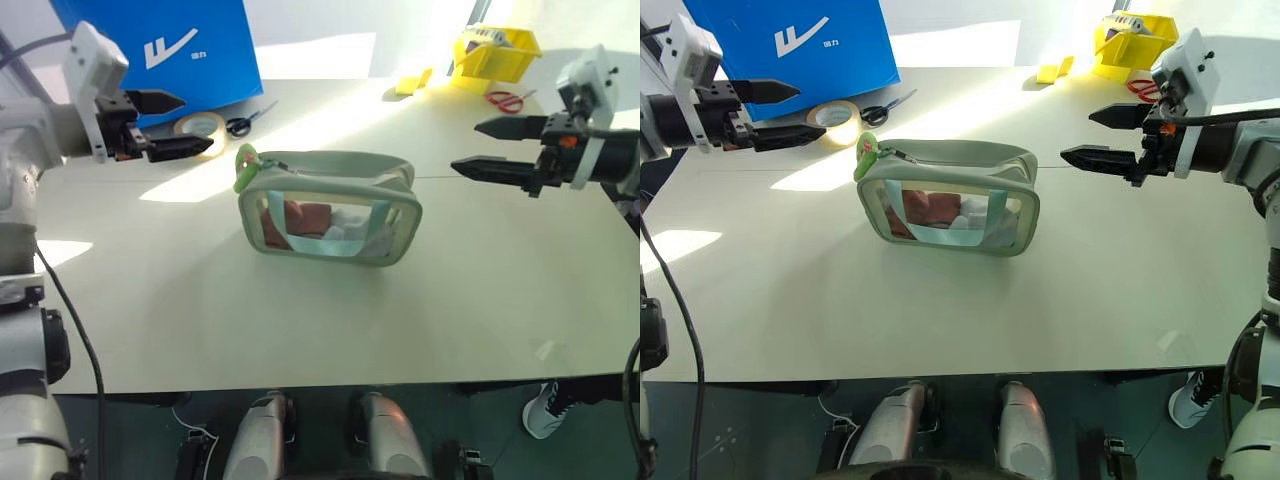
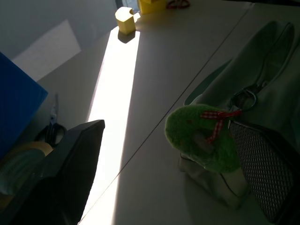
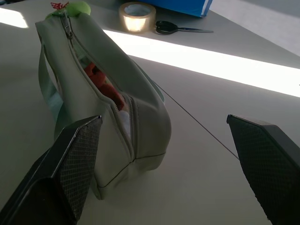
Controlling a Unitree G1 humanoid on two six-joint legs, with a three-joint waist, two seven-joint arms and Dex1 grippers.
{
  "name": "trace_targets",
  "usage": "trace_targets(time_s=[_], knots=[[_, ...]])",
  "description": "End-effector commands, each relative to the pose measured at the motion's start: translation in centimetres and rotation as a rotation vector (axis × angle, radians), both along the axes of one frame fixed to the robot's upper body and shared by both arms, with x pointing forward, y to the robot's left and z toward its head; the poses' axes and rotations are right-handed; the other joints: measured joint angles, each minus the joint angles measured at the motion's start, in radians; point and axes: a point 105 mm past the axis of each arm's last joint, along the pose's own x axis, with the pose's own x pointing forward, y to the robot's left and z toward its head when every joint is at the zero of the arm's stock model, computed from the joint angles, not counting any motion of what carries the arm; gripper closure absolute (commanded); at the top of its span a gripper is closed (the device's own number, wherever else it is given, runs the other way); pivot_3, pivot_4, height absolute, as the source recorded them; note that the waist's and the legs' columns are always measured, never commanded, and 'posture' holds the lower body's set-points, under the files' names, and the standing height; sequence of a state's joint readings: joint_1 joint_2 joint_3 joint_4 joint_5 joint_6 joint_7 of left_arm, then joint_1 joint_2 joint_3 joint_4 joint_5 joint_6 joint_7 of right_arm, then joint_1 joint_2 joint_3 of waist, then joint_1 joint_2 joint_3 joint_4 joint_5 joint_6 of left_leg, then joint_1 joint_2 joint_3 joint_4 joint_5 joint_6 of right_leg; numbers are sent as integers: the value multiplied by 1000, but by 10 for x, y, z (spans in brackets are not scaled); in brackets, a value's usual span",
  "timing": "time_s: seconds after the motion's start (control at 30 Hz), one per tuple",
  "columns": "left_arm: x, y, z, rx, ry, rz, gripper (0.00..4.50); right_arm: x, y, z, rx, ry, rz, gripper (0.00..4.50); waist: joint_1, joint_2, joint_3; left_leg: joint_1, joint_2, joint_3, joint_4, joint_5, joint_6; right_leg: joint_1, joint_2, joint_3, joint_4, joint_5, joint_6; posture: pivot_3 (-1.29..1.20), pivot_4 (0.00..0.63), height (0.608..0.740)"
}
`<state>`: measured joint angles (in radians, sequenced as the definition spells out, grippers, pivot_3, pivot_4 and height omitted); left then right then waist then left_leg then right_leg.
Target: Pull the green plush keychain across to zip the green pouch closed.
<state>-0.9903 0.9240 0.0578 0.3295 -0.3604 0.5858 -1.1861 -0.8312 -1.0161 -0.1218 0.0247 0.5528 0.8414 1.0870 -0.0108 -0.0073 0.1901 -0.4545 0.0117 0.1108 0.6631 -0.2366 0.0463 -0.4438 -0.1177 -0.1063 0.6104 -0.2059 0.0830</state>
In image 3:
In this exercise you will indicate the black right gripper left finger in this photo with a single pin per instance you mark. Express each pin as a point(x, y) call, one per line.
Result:
point(70, 164)

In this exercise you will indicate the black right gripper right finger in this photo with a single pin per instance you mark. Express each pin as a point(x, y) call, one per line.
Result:
point(269, 164)

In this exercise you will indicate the pale green zipper bag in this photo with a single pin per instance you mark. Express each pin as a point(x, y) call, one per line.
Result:
point(98, 112)

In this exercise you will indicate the orange item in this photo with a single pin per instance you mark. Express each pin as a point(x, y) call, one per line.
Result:
point(105, 84)

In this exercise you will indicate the green plush zipper charm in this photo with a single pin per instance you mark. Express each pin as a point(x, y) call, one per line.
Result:
point(77, 8)

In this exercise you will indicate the roll of brown tape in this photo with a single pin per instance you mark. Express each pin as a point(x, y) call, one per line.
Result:
point(136, 17)

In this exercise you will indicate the blue box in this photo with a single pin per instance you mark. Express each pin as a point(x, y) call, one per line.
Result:
point(178, 7)

